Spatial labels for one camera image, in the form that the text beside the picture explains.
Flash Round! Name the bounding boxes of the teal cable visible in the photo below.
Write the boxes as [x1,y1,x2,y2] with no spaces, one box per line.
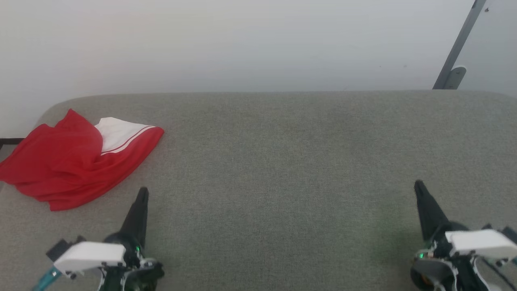
[32,267,62,291]

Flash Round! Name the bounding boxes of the long grey metal bar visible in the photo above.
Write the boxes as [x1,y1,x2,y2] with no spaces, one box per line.
[432,0,488,90]

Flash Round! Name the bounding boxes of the grey rounded metal bracket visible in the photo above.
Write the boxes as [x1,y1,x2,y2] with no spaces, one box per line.
[443,66,467,90]

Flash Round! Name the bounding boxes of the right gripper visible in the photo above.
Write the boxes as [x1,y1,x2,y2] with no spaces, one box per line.
[414,180,470,260]

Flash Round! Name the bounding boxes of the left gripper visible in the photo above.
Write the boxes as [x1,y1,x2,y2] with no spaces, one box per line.
[105,187,149,264]

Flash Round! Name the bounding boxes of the grey fabric sofa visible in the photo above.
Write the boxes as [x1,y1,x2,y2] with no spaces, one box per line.
[0,91,517,291]

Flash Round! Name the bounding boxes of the red and white jersey shirt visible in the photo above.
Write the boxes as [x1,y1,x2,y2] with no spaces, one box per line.
[0,108,165,212]

